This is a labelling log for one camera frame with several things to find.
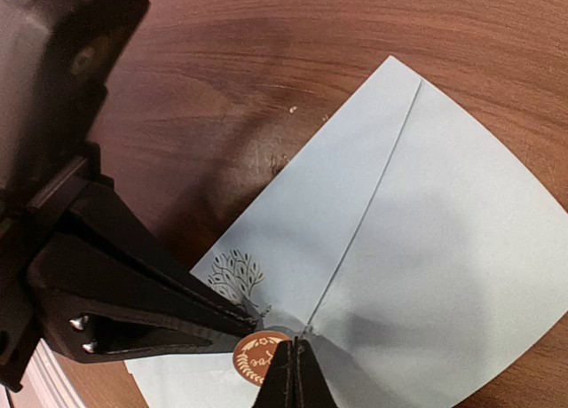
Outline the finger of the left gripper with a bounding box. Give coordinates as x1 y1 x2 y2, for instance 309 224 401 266
28 239 242 364

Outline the round brown seal sticker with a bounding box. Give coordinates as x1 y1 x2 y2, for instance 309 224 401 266
233 331 290 387

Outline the front aluminium rail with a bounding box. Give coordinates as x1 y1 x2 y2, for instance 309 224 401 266
26 340 86 408

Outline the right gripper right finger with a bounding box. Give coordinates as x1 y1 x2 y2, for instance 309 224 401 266
293 338 337 408

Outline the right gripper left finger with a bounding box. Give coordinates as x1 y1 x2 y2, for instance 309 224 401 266
253 341 295 408

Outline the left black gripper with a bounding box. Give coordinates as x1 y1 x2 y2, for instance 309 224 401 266
1 142 258 392

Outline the light blue envelope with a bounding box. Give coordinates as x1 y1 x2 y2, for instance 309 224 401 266
123 55 568 408

